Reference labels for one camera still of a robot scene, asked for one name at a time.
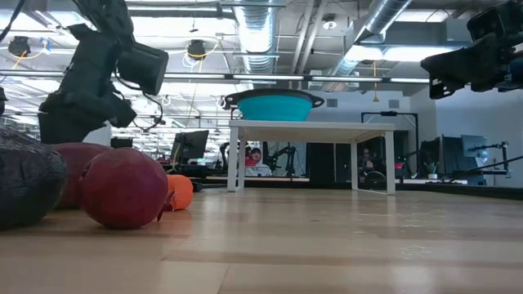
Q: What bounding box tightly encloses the teal collapsible bowl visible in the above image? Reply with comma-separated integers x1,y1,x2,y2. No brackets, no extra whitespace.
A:
223,88,325,123

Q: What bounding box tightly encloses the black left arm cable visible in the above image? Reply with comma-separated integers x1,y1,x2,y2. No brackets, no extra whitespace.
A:
113,69,164,133

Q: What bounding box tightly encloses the white perforated shelf riser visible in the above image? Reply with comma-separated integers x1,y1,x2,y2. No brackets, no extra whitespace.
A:
226,118,397,196

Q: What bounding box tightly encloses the person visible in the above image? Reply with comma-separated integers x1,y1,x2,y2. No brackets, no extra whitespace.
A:
244,145,264,167
358,147,378,173

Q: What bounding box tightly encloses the dark double monitor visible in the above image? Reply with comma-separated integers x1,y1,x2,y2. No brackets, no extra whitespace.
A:
419,134,489,177

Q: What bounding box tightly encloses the black ceiling cable reel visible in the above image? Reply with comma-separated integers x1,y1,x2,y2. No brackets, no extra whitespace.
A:
186,38,208,61
7,35,32,58

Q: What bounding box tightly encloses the dark background monitor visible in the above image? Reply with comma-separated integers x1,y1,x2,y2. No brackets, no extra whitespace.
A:
168,129,210,165

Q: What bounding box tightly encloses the orange fruit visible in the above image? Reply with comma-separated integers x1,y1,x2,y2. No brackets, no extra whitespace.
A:
164,174,194,212

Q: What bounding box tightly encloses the black floor cabinet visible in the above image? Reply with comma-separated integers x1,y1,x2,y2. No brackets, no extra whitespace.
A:
306,142,353,183

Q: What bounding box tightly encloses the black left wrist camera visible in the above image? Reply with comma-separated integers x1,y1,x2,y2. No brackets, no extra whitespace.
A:
117,42,170,96

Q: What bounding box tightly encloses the dark purple fruit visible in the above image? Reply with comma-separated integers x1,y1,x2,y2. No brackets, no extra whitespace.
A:
0,125,68,230

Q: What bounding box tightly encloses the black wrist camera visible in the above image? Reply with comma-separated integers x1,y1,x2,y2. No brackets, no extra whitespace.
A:
117,42,170,96
467,0,523,42

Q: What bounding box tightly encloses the small red fruit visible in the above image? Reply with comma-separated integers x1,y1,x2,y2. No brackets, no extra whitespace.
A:
51,142,112,211

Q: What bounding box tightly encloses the large red apple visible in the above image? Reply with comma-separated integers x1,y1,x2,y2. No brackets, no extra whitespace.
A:
78,147,169,230

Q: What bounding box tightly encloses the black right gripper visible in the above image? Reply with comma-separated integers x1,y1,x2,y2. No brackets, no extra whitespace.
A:
420,33,523,100

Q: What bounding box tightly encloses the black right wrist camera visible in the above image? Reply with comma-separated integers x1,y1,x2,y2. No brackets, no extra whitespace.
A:
467,0,523,42

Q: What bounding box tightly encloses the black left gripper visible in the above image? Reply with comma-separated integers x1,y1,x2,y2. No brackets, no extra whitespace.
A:
38,23,138,145

